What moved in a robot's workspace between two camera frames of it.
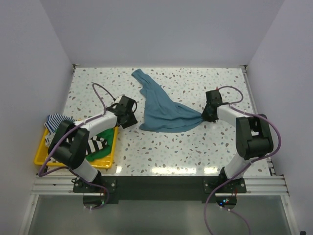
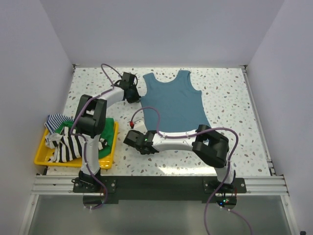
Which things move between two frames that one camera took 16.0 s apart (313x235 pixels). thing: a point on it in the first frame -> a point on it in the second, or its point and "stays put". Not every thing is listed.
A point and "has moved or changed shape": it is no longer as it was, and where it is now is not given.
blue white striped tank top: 54,120 stays put
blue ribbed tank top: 163,114 has moved or changed shape
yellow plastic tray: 43,157 stays put
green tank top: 108,135 stays put
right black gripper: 206,118 -> 141,152
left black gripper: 132,120 -> 136,98
